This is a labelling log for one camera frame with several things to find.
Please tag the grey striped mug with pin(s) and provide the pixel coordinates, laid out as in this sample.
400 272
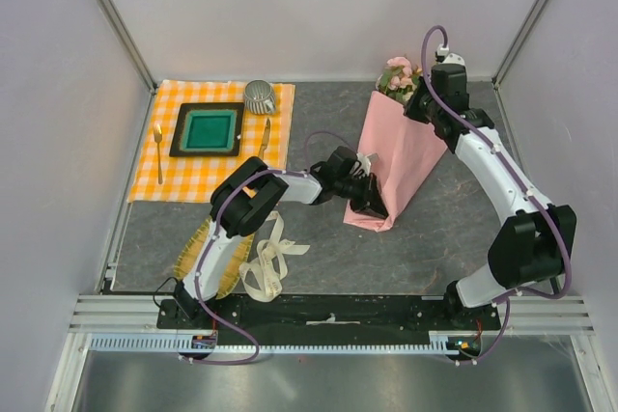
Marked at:
259 97

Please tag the cream rose stem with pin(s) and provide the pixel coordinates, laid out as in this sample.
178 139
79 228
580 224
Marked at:
392 83

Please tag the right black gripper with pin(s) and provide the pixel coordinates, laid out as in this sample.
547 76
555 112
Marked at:
411 109

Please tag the pink wrapping paper sheet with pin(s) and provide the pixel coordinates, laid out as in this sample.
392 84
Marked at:
406 150

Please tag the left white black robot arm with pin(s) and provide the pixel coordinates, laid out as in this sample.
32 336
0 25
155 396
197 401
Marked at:
241 204

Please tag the orange white checkered cloth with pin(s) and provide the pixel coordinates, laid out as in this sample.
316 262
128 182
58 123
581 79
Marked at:
193 179

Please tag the white cable duct strip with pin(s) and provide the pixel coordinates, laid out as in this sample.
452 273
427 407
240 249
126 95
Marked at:
199 344

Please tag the left aluminium frame post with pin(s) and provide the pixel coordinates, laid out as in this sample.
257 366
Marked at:
114 18

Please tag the black green square plate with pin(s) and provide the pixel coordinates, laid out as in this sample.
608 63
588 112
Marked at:
208 130

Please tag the pink rose stem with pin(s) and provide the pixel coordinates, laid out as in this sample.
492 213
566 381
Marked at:
404 65

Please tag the cream ribbon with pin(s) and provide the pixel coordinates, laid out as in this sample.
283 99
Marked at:
261 277

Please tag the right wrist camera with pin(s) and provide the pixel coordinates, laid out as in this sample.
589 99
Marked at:
443 55

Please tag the right aluminium frame post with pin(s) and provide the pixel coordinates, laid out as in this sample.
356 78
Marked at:
523 34

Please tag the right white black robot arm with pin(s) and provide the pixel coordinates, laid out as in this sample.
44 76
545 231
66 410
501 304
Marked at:
536 237

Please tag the gold spoon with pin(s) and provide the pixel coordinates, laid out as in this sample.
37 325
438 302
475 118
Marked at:
157 133

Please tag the peach rose stem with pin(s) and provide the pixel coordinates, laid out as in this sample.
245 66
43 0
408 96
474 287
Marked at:
404 94

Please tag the woven bamboo mat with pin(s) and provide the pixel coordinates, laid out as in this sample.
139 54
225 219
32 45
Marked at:
190 254

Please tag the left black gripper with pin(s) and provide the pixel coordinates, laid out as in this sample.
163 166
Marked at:
368 197

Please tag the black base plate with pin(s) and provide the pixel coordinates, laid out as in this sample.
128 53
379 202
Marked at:
330 319

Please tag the aluminium frame post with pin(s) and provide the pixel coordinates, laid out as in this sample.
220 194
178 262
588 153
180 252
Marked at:
114 18
523 34

